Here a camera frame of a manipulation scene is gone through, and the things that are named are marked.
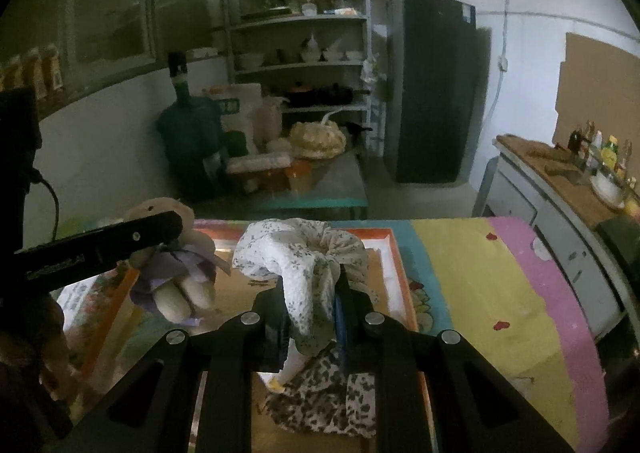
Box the row of white bowls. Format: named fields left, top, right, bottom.
left=235, top=33, right=366, bottom=69

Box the beige plush doll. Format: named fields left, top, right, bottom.
left=122, top=196, right=233, bottom=324

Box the wooden top counter cabinet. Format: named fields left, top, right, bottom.
left=472, top=133, right=640, bottom=334

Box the pink translucent container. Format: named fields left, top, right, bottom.
left=254, top=100, right=283, bottom=144

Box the cardboard sheet on wall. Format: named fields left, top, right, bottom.
left=552, top=32, right=640, bottom=149

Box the white floral cloth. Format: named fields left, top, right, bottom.
left=232, top=218, right=371, bottom=356

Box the white sack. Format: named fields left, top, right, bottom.
left=202, top=83, right=263, bottom=154

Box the orange-rimmed cardboard box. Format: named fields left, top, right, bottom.
left=55, top=226, right=436, bottom=453

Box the group of condiment bottles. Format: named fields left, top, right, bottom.
left=567, top=120, right=640, bottom=184

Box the white bowl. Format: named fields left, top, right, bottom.
left=590, top=172, right=626, bottom=206

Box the leopard print scrunchie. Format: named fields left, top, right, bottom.
left=265, top=348, right=378, bottom=439

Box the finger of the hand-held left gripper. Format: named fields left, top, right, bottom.
left=120, top=210, right=184, bottom=255

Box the water jug with pump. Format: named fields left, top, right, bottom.
left=155, top=52, right=226, bottom=199

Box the black frying pan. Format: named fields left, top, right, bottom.
left=285, top=83, right=371, bottom=106

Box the white wall cable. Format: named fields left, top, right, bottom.
left=492, top=0, right=512, bottom=134

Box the black countertop appliance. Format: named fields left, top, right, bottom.
left=597, top=218, right=640, bottom=259

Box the grey metal shelf rack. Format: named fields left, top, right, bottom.
left=225, top=0, right=373, bottom=154

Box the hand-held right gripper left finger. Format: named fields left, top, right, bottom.
left=65, top=283, right=291, bottom=453

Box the yellow woven basket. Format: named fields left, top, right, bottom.
left=289, top=120, right=348, bottom=161

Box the colourful printed blanket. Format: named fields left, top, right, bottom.
left=50, top=216, right=608, bottom=453

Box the low green table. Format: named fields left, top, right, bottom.
left=190, top=150, right=371, bottom=221

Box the glass window frame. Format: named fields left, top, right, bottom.
left=0, top=0, right=231, bottom=99

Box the dark refrigerator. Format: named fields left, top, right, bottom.
left=385, top=0, right=478, bottom=184

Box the white wrapped bundle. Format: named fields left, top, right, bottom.
left=227, top=153, right=293, bottom=174

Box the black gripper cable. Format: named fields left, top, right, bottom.
left=30, top=168, right=61, bottom=241

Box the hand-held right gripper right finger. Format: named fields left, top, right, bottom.
left=334, top=263, right=576, bottom=453

